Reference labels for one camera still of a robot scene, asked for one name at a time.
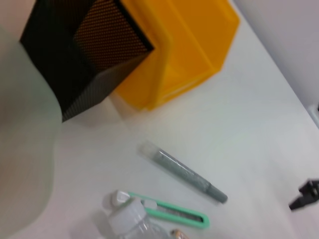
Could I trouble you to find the beige eraser with barcode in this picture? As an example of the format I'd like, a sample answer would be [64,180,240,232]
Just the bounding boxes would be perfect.
[169,228,188,239]

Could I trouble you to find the yellow plastic storage bin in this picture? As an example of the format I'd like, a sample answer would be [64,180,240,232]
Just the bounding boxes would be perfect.
[113,0,241,112]

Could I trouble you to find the green label water bottle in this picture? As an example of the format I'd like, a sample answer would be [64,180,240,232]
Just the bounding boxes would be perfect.
[98,197,176,239]

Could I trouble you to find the black mesh pen holder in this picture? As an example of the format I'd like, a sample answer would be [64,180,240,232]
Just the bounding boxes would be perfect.
[19,0,157,123]

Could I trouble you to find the pale green wavy glass plate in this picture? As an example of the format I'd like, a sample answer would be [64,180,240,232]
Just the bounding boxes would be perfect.
[0,24,63,239]

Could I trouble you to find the mint green utility knife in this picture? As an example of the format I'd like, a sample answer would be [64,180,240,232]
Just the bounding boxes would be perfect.
[109,189,211,231]

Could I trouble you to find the grey marker pen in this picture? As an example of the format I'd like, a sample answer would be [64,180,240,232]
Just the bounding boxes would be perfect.
[137,140,229,206]

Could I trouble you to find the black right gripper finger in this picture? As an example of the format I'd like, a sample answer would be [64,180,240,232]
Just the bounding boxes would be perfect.
[288,177,319,212]

